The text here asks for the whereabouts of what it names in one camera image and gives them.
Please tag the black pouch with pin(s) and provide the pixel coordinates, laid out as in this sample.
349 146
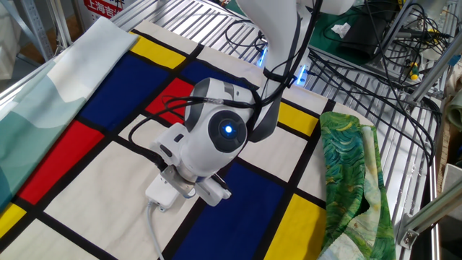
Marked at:
361 36

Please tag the green desk mat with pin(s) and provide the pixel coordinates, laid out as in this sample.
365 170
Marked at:
325 43

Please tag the colour block grid tablecloth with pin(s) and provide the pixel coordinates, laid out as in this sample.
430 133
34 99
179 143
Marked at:
234 216

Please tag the white four-socket power strip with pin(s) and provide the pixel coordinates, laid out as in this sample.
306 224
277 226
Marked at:
159 193

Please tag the yellow green screwdriver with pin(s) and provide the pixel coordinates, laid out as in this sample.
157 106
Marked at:
414 71

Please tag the green painted landscape cloth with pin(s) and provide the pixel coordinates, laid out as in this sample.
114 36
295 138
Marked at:
343 162

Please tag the white crumpled tissue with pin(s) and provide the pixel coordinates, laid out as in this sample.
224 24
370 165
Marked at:
341 29

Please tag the aluminium profile bar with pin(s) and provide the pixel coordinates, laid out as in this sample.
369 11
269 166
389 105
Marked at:
435 72
429 216

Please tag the grey perforated steel strut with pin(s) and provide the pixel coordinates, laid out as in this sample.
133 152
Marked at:
36 29

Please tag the brown cardboard panel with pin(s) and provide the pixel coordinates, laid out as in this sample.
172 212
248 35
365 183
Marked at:
443 151

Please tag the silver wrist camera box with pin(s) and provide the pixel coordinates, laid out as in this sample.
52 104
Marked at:
177 180

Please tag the pale teal white cloth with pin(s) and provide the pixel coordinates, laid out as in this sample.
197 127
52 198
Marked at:
36 108

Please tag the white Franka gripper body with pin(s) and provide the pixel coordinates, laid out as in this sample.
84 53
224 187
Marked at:
211 193

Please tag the red white sign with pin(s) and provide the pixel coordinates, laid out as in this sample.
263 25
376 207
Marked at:
103 7

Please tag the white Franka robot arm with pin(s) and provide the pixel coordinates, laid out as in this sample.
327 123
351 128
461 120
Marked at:
213 144

